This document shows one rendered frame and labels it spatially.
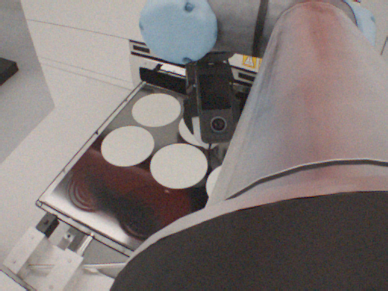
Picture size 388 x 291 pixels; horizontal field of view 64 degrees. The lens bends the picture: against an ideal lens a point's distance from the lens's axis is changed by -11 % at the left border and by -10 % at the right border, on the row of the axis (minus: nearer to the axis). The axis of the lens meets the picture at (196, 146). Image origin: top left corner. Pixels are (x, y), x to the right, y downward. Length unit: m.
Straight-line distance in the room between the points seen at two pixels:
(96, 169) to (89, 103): 0.29
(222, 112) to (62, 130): 0.47
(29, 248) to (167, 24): 0.40
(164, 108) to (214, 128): 0.27
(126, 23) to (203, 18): 0.49
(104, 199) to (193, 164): 0.17
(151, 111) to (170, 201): 0.22
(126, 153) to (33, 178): 0.23
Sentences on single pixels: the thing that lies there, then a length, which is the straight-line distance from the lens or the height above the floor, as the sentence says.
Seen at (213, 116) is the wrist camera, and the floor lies 1.06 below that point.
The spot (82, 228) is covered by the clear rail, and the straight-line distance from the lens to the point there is 0.56.
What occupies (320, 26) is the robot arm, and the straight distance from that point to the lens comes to 0.18.
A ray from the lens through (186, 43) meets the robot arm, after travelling 0.32.
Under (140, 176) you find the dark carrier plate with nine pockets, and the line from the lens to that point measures 0.60.
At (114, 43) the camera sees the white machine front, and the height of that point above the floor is 0.95.
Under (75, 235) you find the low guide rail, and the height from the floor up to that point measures 0.85.
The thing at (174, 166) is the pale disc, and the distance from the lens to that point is 0.61.
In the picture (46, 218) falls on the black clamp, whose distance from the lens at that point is 0.59.
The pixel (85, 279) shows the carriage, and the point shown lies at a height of 0.88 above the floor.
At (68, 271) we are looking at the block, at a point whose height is 0.91.
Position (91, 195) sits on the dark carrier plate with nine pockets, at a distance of 0.60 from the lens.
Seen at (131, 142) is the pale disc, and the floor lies 0.90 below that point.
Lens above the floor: 1.38
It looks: 49 degrees down
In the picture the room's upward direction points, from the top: straight up
